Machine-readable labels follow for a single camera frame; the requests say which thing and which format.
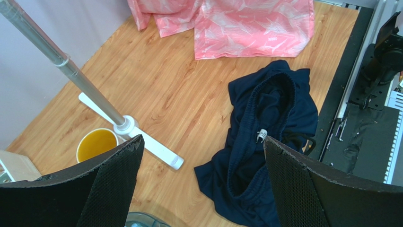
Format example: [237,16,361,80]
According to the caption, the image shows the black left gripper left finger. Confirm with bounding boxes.
[0,135,145,227]

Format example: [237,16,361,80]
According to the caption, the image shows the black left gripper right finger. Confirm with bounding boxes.
[264,137,403,227]

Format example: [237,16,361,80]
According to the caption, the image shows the navy blue shorts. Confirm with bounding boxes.
[194,60,318,227]

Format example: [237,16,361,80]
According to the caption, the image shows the pink patterned shorts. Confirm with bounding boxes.
[128,0,315,60]

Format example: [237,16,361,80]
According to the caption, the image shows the teal plastic tray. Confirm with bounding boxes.
[125,212,170,227]

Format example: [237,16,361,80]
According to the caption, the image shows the white mug with yellow inside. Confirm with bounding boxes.
[76,128,121,163]

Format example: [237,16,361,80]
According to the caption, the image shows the silver clothes rack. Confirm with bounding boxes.
[0,0,184,170]

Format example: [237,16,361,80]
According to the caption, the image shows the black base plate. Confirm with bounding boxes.
[307,6,401,184]

